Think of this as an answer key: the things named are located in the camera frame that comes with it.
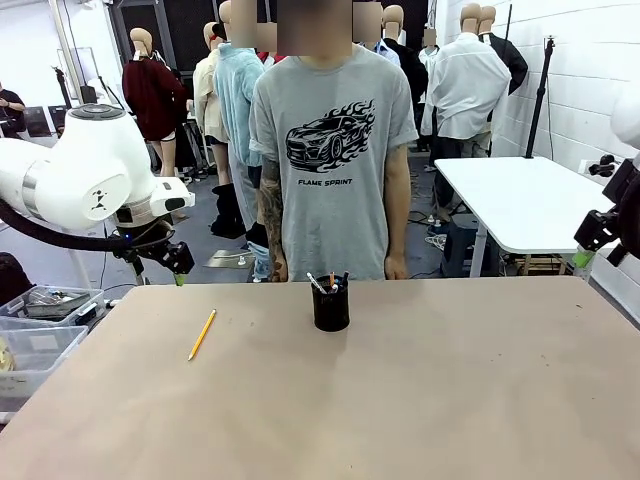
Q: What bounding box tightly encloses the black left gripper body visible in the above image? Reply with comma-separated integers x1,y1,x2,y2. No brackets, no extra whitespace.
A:
143,240,197,276

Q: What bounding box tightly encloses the person's right hand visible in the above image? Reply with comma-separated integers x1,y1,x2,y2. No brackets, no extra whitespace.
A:
269,255,291,283

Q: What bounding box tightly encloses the black suit mannequin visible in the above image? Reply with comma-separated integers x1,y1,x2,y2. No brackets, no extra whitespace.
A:
478,4,530,96

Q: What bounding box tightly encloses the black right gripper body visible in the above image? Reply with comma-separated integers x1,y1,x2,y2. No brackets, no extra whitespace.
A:
573,208,625,267

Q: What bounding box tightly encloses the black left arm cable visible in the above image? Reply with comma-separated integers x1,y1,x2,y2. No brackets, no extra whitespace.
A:
0,199,176,262

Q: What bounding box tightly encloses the black tripod stand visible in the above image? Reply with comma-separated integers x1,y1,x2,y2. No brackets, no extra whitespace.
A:
524,34,559,160

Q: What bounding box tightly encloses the tattooed right forearm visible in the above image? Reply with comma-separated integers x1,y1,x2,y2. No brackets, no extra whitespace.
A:
256,157,289,266

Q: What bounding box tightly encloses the person in black shirt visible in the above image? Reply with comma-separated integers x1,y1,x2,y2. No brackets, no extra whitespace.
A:
0,82,27,141

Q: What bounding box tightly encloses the clear bin with parts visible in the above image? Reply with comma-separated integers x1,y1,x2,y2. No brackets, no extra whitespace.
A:
0,285,106,329

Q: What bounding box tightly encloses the black mesh pen holder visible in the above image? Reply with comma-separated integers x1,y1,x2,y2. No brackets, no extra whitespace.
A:
311,283,351,333

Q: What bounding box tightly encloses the white side table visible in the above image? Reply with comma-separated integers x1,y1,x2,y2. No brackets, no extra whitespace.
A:
433,156,621,279

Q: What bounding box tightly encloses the person's left hand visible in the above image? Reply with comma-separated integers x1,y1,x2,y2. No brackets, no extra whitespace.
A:
383,253,410,282

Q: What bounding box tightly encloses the person in grey t-shirt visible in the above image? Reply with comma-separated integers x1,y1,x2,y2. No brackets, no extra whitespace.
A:
248,0,419,282

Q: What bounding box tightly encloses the cream jacket mannequin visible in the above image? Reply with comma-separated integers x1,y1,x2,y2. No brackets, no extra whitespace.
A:
192,20,231,189

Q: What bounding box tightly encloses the red jacket mannequin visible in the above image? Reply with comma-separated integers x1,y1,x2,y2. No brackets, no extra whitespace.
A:
257,47,287,69

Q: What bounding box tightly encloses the grey mannequin base plate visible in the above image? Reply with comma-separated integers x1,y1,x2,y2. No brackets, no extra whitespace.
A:
207,249,257,270

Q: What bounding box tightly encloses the black jacket mannequin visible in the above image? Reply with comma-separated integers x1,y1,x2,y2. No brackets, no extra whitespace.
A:
382,4,430,151

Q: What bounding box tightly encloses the clear plastic bin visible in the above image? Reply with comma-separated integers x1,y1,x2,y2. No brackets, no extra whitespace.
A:
0,324,90,397

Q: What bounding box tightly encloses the yellow pencil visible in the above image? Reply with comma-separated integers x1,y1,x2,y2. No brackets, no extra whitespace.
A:
187,308,218,362

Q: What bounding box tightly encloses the maroon sweater mannequin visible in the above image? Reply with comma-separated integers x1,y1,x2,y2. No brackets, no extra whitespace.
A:
122,27,189,179

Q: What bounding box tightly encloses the light blue fleece mannequin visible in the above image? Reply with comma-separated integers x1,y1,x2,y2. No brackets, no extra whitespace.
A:
213,0,274,282

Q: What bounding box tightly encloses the white shirt mannequin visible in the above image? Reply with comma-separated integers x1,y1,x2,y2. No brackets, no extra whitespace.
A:
419,2,512,159

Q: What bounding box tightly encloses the bare left forearm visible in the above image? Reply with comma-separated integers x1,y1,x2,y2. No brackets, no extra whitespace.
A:
383,143,412,259

